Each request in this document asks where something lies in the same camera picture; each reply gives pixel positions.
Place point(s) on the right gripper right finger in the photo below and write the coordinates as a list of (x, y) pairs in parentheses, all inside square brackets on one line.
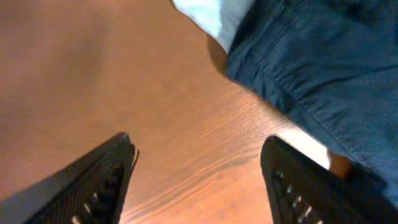
[(302, 191)]

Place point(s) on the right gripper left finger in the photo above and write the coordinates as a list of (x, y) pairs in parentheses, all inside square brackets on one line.
[(91, 189)]

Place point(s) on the navy blue shorts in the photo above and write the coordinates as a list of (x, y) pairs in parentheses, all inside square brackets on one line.
[(331, 68)]

